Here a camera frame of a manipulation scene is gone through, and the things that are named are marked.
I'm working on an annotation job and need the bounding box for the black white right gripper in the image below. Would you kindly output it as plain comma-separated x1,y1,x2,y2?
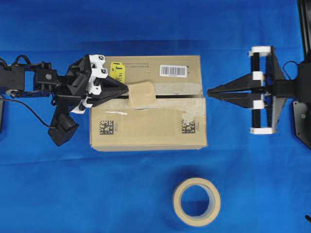
207,46,287,134

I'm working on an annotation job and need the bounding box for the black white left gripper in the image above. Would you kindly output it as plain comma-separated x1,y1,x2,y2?
66,54,128,114

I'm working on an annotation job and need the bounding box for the beige masking tape strip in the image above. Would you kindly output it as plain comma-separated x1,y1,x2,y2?
128,82,156,109

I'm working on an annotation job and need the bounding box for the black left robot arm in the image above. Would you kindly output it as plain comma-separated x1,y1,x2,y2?
0,54,128,114

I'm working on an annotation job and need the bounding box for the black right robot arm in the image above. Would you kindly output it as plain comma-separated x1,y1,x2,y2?
207,46,311,134

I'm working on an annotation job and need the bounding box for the brown cardboard box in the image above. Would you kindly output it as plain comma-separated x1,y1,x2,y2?
90,55,207,151

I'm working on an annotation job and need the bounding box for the beige masking tape roll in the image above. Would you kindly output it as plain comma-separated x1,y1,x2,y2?
172,177,221,227

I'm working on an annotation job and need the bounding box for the blue table cloth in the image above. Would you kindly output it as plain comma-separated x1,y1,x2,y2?
0,0,311,233

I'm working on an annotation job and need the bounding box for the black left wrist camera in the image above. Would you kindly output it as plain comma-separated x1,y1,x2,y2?
48,114,79,147

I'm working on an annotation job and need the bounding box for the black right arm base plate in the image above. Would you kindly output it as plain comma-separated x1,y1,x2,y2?
293,101,311,149

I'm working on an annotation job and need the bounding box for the black cable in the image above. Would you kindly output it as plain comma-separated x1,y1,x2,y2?
9,95,53,128

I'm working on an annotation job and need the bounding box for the black aluminium frame rail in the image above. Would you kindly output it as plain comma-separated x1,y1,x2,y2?
297,0,311,62

